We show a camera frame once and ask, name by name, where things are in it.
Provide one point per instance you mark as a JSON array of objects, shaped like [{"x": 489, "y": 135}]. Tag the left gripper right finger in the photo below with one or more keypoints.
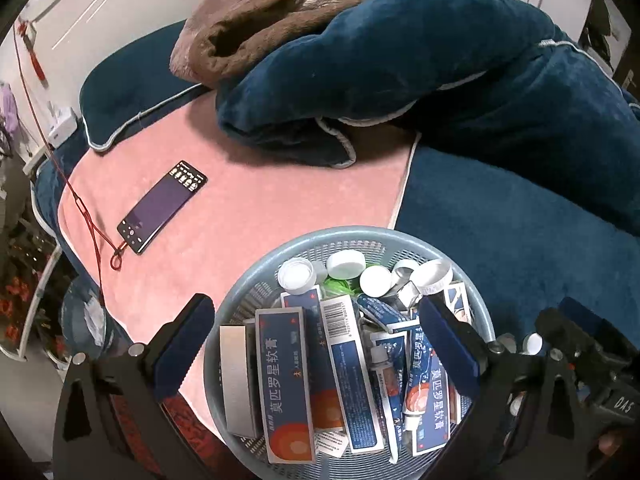
[{"x": 524, "y": 422}]

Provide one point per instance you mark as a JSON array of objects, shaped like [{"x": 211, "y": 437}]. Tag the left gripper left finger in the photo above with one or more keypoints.
[{"x": 89, "y": 442}]

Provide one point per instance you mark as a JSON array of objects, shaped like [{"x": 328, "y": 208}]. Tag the large white lid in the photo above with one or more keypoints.
[{"x": 296, "y": 276}]

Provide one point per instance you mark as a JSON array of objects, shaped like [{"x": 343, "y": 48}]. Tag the person right hand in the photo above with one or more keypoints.
[{"x": 609, "y": 443}]

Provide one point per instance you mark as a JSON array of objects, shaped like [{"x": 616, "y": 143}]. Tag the dark blue velvet blanket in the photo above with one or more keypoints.
[{"x": 524, "y": 247}]

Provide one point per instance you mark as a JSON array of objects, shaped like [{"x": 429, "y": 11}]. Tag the blue ointment box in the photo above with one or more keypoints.
[{"x": 283, "y": 381}]

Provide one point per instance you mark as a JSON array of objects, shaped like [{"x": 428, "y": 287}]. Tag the white cap small centre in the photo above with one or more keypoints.
[{"x": 432, "y": 277}]

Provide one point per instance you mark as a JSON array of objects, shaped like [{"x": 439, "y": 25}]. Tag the white barcode ointment box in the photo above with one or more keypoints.
[{"x": 351, "y": 375}]

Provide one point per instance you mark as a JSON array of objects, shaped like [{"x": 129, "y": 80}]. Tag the grey mesh basket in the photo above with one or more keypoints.
[{"x": 318, "y": 366}]

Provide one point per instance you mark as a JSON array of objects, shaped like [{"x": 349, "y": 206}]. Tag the black smartphone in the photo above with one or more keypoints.
[{"x": 159, "y": 205}]

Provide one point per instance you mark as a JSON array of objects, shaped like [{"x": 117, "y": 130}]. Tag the white cap far right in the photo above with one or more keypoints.
[{"x": 346, "y": 264}]

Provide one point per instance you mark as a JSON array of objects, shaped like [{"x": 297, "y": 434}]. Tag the folded dark blue quilt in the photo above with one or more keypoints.
[{"x": 492, "y": 80}]

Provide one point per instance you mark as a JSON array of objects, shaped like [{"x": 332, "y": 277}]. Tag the pile of clothes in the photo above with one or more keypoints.
[{"x": 602, "y": 36}]

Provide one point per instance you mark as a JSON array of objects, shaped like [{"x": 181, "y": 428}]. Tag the brown fleece blanket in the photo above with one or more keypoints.
[{"x": 224, "y": 39}]

